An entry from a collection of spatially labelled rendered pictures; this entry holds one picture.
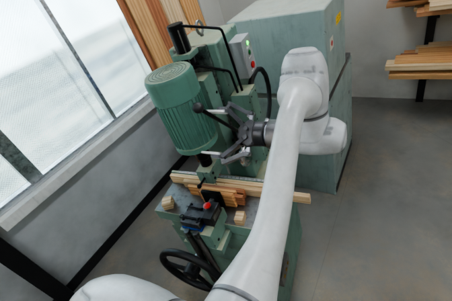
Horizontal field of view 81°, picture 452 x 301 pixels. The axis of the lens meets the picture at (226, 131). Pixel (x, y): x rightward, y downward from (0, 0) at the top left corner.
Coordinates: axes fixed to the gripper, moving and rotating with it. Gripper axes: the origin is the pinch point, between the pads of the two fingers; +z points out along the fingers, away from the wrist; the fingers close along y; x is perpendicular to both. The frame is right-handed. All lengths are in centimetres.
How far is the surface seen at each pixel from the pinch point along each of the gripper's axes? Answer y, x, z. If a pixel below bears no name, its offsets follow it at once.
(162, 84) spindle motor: 12.5, 12.6, 11.2
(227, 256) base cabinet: -52, -48, 10
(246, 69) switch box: 29.9, -20.7, -2.0
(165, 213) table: -35, -28, 35
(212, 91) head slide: 17.7, -11.2, 7.2
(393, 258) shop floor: -54, -127, -64
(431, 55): 96, -176, -93
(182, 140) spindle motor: -2.6, -4.1, 13.0
